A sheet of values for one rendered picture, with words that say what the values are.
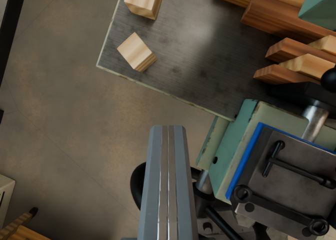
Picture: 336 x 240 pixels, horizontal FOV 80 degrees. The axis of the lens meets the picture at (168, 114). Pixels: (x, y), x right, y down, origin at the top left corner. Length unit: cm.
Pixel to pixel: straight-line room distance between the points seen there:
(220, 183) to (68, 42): 130
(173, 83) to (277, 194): 19
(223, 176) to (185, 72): 15
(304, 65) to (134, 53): 20
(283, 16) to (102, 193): 136
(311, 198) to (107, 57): 31
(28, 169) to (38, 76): 62
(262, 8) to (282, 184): 20
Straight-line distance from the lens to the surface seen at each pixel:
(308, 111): 29
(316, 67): 27
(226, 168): 27
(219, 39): 32
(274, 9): 30
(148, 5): 30
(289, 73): 27
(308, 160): 25
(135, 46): 28
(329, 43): 30
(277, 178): 24
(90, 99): 135
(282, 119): 27
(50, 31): 153
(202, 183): 42
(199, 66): 31
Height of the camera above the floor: 121
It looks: 82 degrees down
